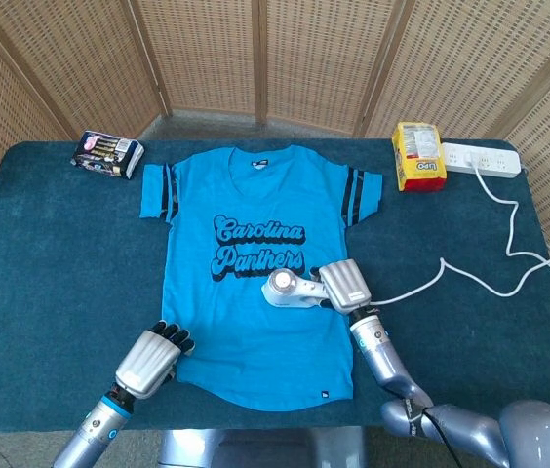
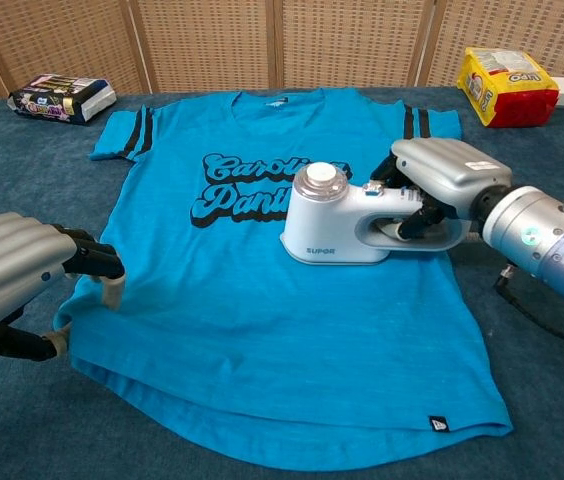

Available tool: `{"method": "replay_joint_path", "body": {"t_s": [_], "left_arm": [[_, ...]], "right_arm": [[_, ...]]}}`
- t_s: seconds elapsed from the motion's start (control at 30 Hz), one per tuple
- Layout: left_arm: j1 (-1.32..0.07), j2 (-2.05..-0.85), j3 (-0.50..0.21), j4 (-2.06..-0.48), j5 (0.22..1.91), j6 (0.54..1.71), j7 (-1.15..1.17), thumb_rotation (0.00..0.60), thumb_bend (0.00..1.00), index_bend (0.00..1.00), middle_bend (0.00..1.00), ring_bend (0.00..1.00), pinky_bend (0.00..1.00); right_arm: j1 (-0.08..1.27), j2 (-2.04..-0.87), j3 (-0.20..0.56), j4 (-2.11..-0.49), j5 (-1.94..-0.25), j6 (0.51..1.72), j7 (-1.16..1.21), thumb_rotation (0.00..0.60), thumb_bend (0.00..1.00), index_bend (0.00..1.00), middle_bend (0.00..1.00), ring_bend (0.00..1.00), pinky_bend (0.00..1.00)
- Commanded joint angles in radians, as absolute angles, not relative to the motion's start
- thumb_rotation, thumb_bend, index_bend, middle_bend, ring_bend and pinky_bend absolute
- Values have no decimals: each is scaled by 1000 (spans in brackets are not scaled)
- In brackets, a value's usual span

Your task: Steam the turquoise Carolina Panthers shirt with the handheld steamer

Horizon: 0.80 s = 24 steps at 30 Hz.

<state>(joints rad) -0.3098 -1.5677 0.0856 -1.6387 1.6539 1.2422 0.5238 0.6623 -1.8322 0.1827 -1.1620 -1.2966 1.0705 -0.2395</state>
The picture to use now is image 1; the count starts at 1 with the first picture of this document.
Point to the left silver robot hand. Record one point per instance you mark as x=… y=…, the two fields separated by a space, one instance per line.
x=150 y=358

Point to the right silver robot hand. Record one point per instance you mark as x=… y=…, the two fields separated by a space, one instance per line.
x=345 y=287

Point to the white handheld steamer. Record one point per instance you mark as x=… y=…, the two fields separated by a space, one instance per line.
x=287 y=290

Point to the blue Carolina Panthers t-shirt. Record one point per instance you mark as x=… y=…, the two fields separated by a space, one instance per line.
x=255 y=351

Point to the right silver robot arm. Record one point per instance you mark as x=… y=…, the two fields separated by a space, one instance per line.
x=397 y=375

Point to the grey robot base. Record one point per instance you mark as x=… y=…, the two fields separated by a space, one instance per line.
x=255 y=448

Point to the dark teal table cover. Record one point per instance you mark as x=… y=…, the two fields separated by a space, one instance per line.
x=60 y=253

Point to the yellow red snack package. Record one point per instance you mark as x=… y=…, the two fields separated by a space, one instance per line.
x=419 y=156

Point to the white power strip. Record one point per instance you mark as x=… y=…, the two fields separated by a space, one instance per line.
x=492 y=163

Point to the dark sanitary pad package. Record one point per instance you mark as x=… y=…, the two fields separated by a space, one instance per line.
x=106 y=153

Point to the woven wooden folding screen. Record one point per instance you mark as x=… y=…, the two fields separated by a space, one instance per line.
x=207 y=53

